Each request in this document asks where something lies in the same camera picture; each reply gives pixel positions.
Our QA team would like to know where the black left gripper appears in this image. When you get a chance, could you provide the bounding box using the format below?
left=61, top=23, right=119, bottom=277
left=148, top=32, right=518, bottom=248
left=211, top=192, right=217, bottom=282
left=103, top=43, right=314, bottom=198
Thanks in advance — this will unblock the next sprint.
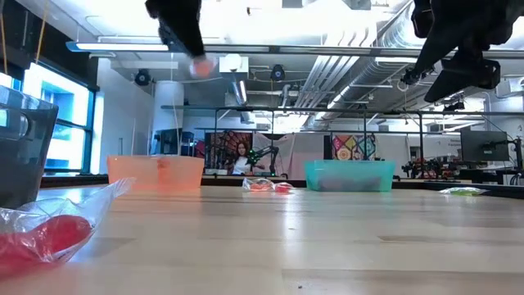
left=145, top=0, right=206, bottom=57

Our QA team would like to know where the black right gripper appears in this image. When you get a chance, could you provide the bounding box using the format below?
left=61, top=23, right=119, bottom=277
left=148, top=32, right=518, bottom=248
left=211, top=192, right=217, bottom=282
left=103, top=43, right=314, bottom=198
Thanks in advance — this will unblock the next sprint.
left=404, top=0, right=524, bottom=103

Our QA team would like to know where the green candy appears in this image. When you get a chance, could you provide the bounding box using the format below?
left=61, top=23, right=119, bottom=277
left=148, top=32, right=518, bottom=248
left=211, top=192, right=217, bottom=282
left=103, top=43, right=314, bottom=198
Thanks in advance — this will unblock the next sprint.
left=439, top=186, right=489, bottom=197

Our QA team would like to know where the green translucent plastic bin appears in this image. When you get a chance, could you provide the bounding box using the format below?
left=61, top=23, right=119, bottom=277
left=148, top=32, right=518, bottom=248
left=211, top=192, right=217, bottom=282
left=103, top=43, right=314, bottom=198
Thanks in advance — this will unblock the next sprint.
left=303, top=159, right=397, bottom=193

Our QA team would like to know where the black ceiling spotlight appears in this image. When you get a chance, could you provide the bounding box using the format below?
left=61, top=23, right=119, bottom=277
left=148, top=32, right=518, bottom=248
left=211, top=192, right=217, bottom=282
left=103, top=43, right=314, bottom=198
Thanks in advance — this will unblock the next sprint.
left=269, top=64, right=287, bottom=82
left=134, top=68, right=151, bottom=87

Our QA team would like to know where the long linear ceiling light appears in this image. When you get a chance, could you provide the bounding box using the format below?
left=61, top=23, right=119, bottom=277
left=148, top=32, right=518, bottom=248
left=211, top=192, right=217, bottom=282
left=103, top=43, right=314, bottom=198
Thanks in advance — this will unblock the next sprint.
left=65, top=39, right=524, bottom=58

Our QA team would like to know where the white round column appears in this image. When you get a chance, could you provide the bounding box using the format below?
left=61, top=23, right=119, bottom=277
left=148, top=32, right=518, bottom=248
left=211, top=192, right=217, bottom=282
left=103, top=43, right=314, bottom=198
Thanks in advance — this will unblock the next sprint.
left=151, top=80, right=185, bottom=156

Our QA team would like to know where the black background monitor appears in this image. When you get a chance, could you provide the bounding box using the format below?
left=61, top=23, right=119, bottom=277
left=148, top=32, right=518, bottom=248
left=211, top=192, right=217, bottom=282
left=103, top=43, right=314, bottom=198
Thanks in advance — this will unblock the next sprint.
left=460, top=129, right=511, bottom=163

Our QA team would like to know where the red black background equipment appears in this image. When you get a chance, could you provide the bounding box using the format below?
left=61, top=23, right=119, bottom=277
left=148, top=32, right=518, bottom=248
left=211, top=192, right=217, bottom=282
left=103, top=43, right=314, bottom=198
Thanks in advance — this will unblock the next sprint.
left=400, top=157, right=455, bottom=180

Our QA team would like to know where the black background metal rack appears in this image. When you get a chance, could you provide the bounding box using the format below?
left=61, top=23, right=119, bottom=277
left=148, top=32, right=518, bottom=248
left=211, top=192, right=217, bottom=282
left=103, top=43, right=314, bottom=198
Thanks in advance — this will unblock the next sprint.
left=160, top=104, right=524, bottom=181

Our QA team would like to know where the person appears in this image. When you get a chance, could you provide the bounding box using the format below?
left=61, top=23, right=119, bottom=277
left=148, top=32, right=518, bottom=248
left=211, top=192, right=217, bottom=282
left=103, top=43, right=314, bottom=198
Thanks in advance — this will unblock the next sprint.
left=231, top=141, right=267, bottom=176

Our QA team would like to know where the orange translucent plastic bin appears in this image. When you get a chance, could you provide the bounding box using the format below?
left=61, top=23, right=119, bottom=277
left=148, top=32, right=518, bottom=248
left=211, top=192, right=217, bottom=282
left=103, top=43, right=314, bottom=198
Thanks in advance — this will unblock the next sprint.
left=106, top=154, right=206, bottom=192

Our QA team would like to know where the bright window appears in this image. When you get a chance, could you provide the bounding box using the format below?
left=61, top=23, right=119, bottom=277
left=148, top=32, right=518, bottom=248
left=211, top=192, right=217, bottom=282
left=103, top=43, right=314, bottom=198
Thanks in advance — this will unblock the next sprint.
left=0, top=61, right=97, bottom=175

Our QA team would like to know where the white hanging sheet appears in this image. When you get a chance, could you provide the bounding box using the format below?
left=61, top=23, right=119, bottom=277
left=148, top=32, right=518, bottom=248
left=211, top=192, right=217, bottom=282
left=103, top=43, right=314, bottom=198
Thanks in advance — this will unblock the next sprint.
left=252, top=131, right=327, bottom=180

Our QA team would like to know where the grey translucent plastic bin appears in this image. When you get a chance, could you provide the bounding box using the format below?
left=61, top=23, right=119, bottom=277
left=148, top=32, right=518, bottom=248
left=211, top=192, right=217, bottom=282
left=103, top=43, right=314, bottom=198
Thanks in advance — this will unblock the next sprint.
left=0, top=84, right=60, bottom=211

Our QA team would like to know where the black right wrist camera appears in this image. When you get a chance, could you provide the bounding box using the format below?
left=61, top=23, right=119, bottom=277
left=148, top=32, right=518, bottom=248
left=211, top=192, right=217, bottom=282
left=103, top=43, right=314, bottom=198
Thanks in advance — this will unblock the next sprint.
left=411, top=4, right=436, bottom=40

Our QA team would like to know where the silver ceiling air duct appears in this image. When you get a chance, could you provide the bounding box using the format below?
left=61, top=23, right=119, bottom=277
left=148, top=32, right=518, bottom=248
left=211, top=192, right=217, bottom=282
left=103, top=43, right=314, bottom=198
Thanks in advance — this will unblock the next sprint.
left=294, top=0, right=414, bottom=124

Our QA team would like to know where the dark swirl wall art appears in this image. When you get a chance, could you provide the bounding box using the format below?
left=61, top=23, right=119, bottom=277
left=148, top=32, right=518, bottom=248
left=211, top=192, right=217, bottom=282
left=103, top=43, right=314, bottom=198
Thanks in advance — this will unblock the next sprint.
left=203, top=130, right=254, bottom=170

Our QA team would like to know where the colourful geometric wall art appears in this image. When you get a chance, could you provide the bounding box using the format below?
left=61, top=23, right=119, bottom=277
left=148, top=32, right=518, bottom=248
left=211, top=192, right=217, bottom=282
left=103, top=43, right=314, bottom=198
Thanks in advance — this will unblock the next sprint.
left=331, top=134, right=377, bottom=161

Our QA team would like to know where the black aluminium table frame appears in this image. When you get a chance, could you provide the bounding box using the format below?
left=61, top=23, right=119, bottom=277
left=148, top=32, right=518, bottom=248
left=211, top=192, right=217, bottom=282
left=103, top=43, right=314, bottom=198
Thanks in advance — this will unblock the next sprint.
left=39, top=174, right=524, bottom=200

